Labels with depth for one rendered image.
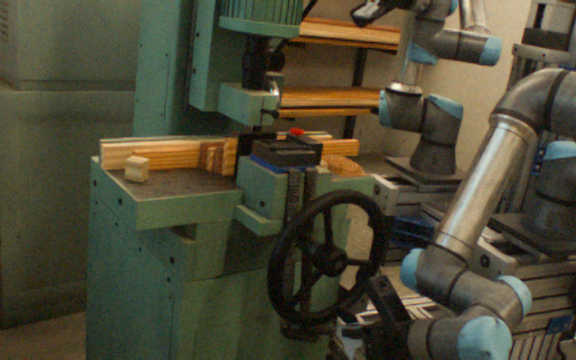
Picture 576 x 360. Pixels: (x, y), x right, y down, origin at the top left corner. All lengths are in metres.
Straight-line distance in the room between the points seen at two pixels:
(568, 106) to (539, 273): 0.56
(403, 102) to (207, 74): 0.70
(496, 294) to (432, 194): 0.92
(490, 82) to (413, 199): 3.04
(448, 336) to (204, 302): 0.54
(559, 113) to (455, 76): 3.90
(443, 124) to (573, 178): 0.50
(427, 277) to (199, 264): 0.45
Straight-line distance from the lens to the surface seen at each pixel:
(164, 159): 1.24
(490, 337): 0.90
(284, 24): 1.23
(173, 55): 1.42
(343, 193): 1.08
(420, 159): 1.87
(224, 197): 1.15
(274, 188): 1.09
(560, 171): 1.50
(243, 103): 1.28
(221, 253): 1.21
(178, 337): 1.26
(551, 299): 1.62
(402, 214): 1.84
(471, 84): 4.89
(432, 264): 1.03
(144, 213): 1.09
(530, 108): 1.11
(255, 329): 1.36
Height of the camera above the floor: 1.29
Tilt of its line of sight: 18 degrees down
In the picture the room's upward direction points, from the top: 9 degrees clockwise
